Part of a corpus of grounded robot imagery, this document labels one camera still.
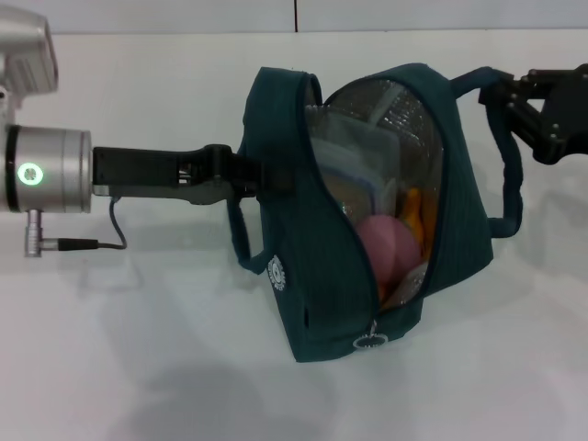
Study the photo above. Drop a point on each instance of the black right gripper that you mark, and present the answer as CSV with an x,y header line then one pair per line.
x,y
569,119

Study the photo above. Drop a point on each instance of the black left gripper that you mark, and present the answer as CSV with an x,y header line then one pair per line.
x,y
138,165

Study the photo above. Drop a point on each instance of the yellow banana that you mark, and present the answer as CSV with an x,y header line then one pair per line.
x,y
415,211

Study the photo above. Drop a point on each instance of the teal insulated lunch bag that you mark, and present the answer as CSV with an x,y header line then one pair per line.
x,y
321,275

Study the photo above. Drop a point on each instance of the pink peach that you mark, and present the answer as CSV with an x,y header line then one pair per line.
x,y
386,248

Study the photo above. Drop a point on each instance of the clear food container blue rim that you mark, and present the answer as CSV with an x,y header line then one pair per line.
x,y
349,161

